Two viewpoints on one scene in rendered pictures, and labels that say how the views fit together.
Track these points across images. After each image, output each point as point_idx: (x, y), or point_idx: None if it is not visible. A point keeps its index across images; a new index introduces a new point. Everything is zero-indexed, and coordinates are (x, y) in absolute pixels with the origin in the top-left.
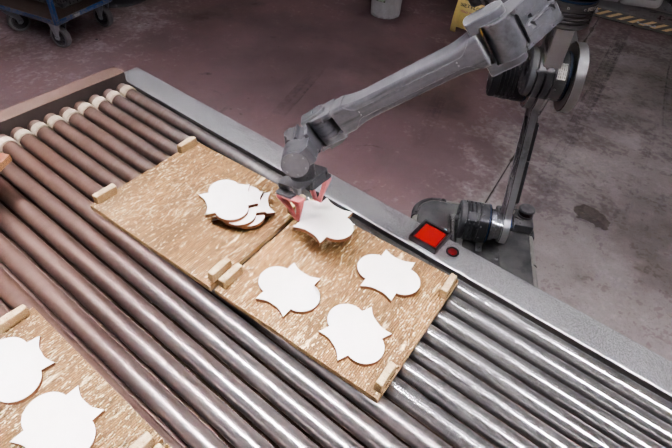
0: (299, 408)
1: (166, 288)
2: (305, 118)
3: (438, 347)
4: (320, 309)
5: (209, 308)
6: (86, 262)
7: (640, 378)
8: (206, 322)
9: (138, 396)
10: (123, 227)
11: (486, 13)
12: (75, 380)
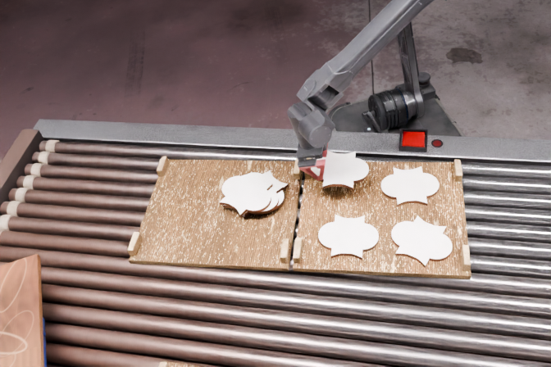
0: (422, 313)
1: (251, 288)
2: (304, 95)
3: (479, 219)
4: (382, 237)
5: (298, 284)
6: (168, 305)
7: None
8: (305, 295)
9: None
10: (175, 262)
11: None
12: None
